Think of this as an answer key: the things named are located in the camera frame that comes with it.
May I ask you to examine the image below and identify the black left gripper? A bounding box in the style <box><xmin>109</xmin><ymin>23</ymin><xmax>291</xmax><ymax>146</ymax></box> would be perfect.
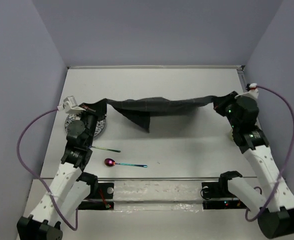
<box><xmin>75</xmin><ymin>98</ymin><xmax>107</xmax><ymax>146</ymax></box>

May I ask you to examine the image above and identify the blue floral white plate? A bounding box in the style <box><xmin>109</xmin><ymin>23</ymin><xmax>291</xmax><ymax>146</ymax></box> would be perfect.
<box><xmin>64</xmin><ymin>113</ymin><xmax>106</xmax><ymax>138</ymax></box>

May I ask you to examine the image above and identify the cream cup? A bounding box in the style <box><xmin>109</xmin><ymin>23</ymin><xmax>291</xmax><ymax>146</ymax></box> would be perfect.
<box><xmin>228</xmin><ymin>130</ymin><xmax>234</xmax><ymax>141</ymax></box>

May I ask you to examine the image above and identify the dark grey checked cloth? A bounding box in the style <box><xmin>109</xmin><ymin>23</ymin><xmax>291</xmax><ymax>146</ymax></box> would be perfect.
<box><xmin>96</xmin><ymin>94</ymin><xmax>228</xmax><ymax>134</ymax></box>

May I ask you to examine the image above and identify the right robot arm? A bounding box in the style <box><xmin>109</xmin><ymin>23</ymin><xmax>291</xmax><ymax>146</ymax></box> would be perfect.
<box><xmin>213</xmin><ymin>91</ymin><xmax>294</xmax><ymax>239</ymax></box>

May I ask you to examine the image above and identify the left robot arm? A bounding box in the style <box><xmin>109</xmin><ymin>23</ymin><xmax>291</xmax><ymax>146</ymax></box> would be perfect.
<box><xmin>16</xmin><ymin>99</ymin><xmax>107</xmax><ymax>240</ymax></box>

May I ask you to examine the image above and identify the iridescent fork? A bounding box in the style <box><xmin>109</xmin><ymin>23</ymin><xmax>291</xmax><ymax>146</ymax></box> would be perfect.
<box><xmin>90</xmin><ymin>146</ymin><xmax>121</xmax><ymax>153</ymax></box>

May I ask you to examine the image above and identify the iridescent spoon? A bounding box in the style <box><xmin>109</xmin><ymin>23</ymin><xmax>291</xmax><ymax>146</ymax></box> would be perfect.
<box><xmin>104</xmin><ymin>158</ymin><xmax>148</xmax><ymax>168</ymax></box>

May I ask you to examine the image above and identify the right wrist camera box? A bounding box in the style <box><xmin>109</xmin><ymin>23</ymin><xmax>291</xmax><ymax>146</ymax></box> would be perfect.
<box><xmin>235</xmin><ymin>83</ymin><xmax>259</xmax><ymax>101</ymax></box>

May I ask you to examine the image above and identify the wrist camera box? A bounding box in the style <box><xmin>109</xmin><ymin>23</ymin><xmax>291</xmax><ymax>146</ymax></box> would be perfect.
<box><xmin>235</xmin><ymin>83</ymin><xmax>259</xmax><ymax>101</ymax></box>
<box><xmin>56</xmin><ymin>96</ymin><xmax>85</xmax><ymax>114</ymax></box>

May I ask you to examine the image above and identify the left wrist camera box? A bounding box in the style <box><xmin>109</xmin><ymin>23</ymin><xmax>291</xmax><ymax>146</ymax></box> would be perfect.
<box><xmin>56</xmin><ymin>96</ymin><xmax>85</xmax><ymax>114</ymax></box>

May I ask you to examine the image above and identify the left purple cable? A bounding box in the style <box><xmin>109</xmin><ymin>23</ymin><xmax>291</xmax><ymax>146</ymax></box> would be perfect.
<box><xmin>16</xmin><ymin>108</ymin><xmax>79</xmax><ymax>231</ymax></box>

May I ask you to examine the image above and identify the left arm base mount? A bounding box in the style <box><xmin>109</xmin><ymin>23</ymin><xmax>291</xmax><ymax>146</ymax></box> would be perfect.
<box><xmin>78</xmin><ymin>182</ymin><xmax>115</xmax><ymax>211</ymax></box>

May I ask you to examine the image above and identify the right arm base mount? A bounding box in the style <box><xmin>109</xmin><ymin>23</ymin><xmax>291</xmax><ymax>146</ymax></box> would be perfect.
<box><xmin>200</xmin><ymin>171</ymin><xmax>246</xmax><ymax>210</ymax></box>

